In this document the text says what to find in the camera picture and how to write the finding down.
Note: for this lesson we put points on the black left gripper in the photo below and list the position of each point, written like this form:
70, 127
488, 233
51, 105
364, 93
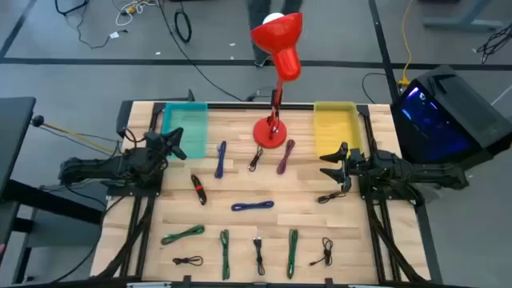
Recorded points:
157, 147

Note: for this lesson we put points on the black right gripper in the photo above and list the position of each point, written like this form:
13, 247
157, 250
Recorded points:
358, 170

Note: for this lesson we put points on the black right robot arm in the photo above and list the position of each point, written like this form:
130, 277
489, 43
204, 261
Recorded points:
432, 176

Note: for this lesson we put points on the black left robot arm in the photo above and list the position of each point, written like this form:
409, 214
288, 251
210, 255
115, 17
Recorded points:
96, 170

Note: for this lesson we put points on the teal translucent plastic bin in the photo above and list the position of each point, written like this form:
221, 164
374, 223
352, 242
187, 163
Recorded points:
192, 124

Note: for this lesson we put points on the yellow translucent plastic bin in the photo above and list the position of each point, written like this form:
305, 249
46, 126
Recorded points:
334, 126

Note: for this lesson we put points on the black computer tower blue light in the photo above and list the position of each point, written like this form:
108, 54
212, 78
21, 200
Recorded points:
440, 116

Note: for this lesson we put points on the yellow stick with black ball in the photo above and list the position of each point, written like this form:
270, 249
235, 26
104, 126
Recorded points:
37, 120

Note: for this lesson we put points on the black desk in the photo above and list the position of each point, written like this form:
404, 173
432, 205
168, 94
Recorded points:
14, 136

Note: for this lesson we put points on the black table frame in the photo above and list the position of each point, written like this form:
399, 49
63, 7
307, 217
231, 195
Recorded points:
260, 106

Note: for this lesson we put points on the red camera stand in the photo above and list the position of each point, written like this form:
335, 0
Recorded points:
280, 40

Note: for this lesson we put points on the grey desk leg frame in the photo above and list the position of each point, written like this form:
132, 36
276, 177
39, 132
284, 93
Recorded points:
460, 22

